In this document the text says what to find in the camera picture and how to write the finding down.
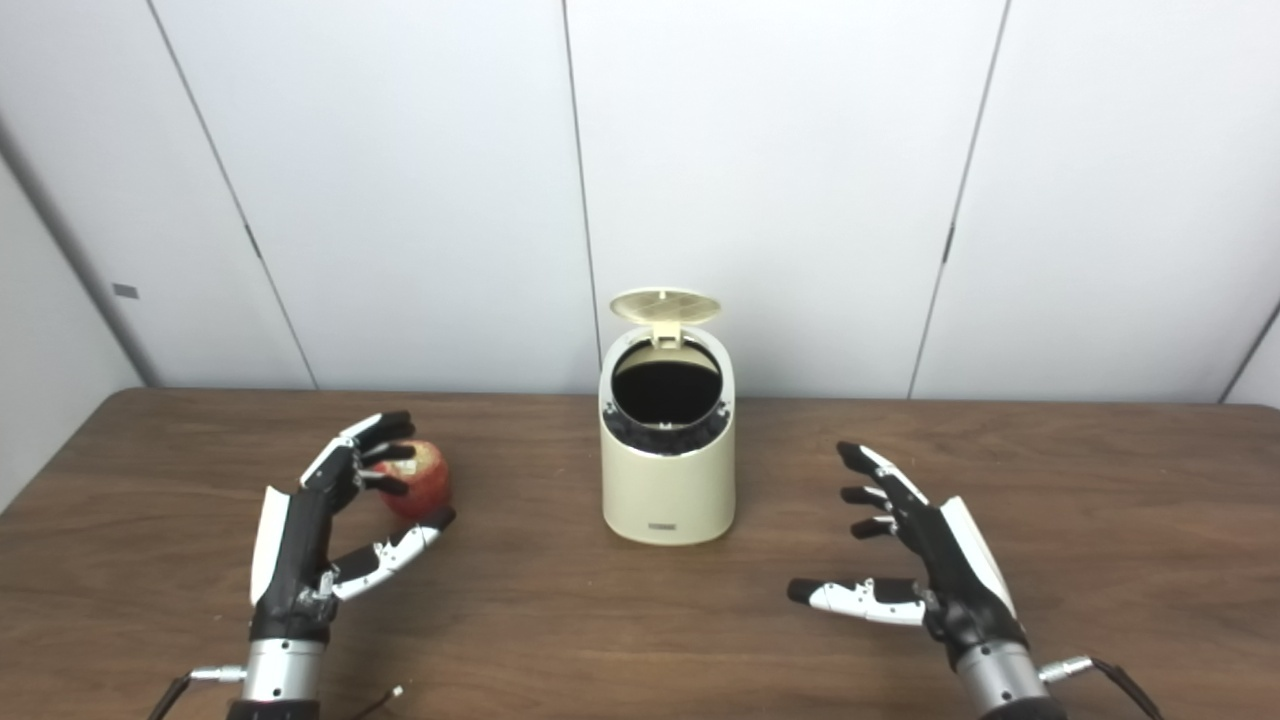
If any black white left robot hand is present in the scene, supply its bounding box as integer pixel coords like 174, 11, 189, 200
249, 410, 457, 643

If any cream-colored bin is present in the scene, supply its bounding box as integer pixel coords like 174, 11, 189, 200
599, 325, 737, 547

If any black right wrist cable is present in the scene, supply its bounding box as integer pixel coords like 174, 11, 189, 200
1040, 655, 1166, 720

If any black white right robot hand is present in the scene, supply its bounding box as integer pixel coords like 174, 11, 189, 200
787, 441, 1029, 671

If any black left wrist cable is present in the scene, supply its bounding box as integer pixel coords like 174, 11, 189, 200
148, 665, 246, 720

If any red apple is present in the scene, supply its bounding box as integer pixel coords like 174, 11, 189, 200
375, 440, 453, 523

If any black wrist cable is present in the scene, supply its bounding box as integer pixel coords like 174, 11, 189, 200
148, 665, 246, 720
1040, 655, 1166, 720

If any cream round bin lid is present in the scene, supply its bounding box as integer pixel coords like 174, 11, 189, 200
610, 289, 722, 348

